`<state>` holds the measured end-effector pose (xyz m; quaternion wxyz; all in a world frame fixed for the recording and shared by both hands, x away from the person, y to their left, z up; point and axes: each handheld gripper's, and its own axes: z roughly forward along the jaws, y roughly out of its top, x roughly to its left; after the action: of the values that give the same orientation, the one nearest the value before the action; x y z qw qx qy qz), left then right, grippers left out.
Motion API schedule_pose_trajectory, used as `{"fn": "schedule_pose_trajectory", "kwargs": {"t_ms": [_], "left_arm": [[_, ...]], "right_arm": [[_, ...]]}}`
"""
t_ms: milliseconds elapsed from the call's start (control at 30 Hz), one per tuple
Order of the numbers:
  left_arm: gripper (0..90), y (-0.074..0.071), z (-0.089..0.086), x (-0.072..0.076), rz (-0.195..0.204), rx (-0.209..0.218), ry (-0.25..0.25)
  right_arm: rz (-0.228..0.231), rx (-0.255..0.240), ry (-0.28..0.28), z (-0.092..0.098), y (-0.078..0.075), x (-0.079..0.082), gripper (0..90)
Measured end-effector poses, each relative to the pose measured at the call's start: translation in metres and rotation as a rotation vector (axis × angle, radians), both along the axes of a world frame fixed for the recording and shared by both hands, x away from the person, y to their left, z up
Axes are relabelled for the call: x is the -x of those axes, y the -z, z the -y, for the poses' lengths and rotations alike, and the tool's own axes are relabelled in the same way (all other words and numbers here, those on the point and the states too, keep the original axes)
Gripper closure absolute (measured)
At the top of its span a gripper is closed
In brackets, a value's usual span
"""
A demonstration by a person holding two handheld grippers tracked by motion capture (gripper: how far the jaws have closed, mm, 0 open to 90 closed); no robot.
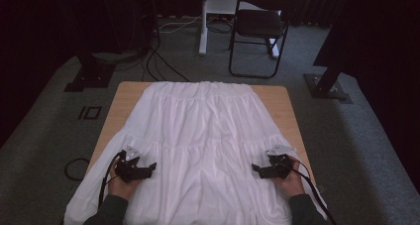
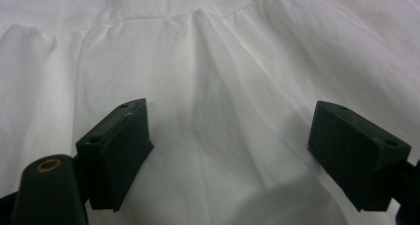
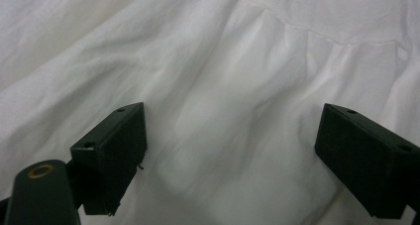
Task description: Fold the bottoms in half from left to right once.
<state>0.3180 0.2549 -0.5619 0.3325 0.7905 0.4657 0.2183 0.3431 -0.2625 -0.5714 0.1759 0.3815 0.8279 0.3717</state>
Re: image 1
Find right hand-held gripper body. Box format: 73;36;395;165
265;144;297;180

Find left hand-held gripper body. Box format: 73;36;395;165
113;145;147;183

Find white skirt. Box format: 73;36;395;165
62;80;329;225

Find black folding chair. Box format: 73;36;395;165
228;0;300;80

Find dark curtain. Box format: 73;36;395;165
0;0;82;149
312;0;420;194

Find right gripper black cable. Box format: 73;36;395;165
286;155;339;225

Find black stand with base plate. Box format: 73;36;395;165
63;50;117;93
303;57;354;105

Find black floor cables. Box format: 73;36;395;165
141;36;192;84

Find white floor cable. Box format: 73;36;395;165
157;14;203;35

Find white desk frame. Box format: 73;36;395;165
198;0;282;59

